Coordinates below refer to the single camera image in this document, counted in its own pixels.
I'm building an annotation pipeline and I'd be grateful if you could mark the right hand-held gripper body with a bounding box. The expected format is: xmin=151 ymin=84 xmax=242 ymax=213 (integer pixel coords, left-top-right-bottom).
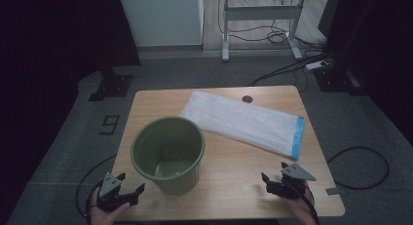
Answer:
xmin=274 ymin=163 xmax=317 ymax=200

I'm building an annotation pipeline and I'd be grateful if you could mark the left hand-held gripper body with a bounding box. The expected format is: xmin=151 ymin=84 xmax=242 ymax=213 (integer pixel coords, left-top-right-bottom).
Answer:
xmin=96 ymin=171 xmax=132 ymax=213

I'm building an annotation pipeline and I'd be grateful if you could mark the green plastic bin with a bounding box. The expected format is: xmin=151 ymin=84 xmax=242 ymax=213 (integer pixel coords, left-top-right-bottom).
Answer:
xmin=130 ymin=116 xmax=207 ymax=197

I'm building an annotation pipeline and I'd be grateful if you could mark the white plastic bag blue band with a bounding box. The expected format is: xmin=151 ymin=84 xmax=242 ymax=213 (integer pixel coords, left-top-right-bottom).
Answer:
xmin=179 ymin=90 xmax=306 ymax=162

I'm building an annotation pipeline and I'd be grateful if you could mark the person's left hand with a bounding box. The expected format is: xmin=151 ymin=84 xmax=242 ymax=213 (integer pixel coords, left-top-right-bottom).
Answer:
xmin=89 ymin=189 xmax=131 ymax=225

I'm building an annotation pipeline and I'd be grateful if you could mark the person's right hand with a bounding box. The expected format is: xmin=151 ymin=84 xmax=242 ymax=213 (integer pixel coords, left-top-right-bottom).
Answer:
xmin=287 ymin=185 xmax=319 ymax=225

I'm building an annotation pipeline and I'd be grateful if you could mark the black stand base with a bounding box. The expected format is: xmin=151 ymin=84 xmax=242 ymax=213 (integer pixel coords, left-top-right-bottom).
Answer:
xmin=88 ymin=67 xmax=134 ymax=102
xmin=313 ymin=66 xmax=368 ymax=96

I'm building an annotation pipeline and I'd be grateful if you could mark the white power strip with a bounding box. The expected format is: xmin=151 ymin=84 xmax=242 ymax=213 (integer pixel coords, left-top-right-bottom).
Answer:
xmin=305 ymin=59 xmax=329 ymax=71

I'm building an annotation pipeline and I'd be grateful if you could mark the dark curtain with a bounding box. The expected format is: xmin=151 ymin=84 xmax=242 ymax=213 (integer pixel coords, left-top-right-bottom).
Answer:
xmin=0 ymin=0 xmax=141 ymax=99
xmin=318 ymin=0 xmax=413 ymax=145

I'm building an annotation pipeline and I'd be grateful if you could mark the white cabinet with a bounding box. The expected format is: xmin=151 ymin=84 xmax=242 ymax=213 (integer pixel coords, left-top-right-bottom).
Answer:
xmin=117 ymin=0 xmax=205 ymax=48

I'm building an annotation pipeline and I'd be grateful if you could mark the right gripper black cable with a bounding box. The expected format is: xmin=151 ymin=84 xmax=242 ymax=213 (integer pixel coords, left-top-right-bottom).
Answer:
xmin=285 ymin=180 xmax=320 ymax=225

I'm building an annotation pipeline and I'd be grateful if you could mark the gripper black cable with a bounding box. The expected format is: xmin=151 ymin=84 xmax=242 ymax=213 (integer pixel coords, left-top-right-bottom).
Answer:
xmin=75 ymin=154 xmax=118 ymax=224
xmin=285 ymin=180 xmax=320 ymax=225

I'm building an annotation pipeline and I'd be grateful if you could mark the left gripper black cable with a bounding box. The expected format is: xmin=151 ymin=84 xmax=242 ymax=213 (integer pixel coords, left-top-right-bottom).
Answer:
xmin=75 ymin=154 xmax=118 ymax=224

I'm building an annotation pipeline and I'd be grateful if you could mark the black looped floor cable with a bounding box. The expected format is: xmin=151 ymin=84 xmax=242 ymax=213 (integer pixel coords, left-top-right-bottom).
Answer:
xmin=325 ymin=146 xmax=391 ymax=191

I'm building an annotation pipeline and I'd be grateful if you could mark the tangle of black cables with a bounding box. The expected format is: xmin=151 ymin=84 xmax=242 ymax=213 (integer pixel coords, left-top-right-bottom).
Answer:
xmin=216 ymin=0 xmax=334 ymax=88

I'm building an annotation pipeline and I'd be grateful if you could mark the white metal desk frame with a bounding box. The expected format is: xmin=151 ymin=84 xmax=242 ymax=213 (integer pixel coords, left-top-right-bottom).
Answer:
xmin=218 ymin=0 xmax=308 ymax=62

